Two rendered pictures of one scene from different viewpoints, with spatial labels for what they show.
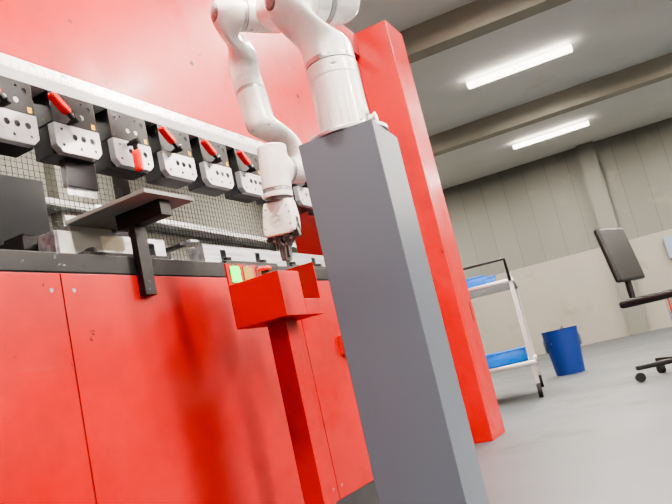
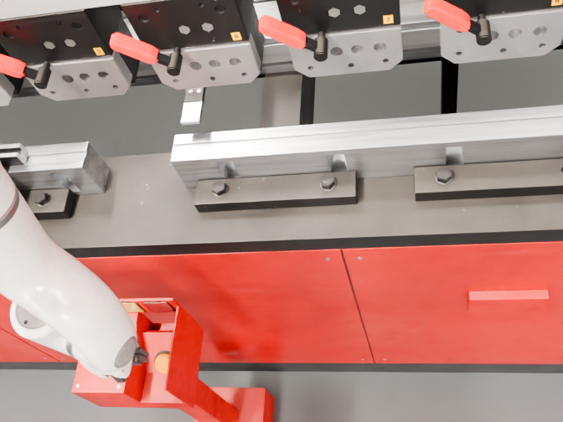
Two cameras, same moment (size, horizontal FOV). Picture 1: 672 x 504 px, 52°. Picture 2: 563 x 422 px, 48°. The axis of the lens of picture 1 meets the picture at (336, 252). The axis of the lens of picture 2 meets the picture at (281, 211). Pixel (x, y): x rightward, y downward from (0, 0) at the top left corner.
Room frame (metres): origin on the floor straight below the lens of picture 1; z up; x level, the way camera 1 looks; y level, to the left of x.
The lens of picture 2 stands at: (2.24, -0.35, 1.86)
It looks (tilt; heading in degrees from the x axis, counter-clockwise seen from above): 58 degrees down; 88
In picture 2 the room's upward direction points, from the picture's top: 23 degrees counter-clockwise
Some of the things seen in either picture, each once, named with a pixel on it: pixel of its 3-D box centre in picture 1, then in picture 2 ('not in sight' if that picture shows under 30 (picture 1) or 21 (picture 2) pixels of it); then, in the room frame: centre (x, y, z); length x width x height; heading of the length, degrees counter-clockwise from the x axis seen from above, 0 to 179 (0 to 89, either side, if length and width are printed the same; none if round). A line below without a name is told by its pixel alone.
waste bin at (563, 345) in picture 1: (564, 349); not in sight; (6.82, -1.93, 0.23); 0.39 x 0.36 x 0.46; 158
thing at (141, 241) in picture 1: (149, 249); not in sight; (1.66, 0.44, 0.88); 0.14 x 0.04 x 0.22; 64
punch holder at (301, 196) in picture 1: (297, 190); not in sight; (2.80, 0.10, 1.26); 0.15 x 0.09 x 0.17; 154
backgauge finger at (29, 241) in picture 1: (46, 239); not in sight; (1.82, 0.75, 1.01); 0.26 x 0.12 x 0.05; 64
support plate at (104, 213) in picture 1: (130, 210); not in sight; (1.68, 0.48, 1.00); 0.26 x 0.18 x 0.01; 64
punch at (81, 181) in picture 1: (79, 179); not in sight; (1.74, 0.61, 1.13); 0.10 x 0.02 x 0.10; 154
